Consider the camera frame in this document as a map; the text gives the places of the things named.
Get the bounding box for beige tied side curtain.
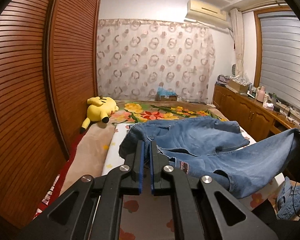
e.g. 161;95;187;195
230;8;244;77

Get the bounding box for cardboard box on cabinet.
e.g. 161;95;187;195
228;79;249;93

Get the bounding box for cardboard box with blue bag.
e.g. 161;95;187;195
155;87;178;101

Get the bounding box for grey window blind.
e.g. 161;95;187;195
258;11;300;111

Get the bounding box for yellow Pikachu plush toy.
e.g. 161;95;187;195
80;96;119;133

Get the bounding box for brown floral blanket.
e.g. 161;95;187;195
57;100;227;196

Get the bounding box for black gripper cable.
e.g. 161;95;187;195
291;179;300;218

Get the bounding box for pink thermos jug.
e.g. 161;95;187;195
256;86;266;102

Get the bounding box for beige wall air conditioner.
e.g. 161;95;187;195
185;0;231;29

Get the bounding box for blue denim pants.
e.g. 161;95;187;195
119;116;300;199

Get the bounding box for wooden sideboard cabinet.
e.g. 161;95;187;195
213;85;299;141

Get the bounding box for brown louvered wardrobe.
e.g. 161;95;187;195
0;0;101;229

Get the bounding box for white floral bed sheet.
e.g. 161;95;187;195
101;122;286;240

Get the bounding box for circle patterned curtain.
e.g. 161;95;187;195
96;19;216;103

